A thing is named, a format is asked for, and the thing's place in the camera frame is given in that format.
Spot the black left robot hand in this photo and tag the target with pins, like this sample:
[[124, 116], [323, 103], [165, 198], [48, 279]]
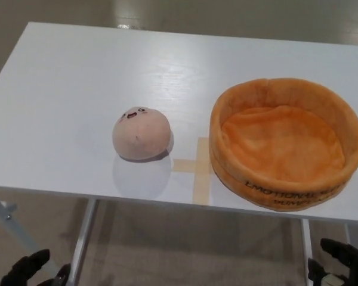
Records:
[[27, 268]]

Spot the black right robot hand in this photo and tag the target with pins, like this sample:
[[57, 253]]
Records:
[[346, 265]]

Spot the pink round plush toy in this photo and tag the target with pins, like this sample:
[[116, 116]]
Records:
[[141, 135]]

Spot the orange plush round plate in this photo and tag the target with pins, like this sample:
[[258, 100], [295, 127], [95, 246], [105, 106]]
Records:
[[283, 149]]

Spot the white upright table leg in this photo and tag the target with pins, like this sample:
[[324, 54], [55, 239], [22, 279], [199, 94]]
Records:
[[85, 229], [307, 238]]

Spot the white slanted table leg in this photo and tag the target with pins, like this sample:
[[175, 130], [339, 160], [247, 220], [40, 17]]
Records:
[[15, 222]]

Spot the beige tape cross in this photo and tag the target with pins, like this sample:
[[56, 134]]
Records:
[[201, 172]]

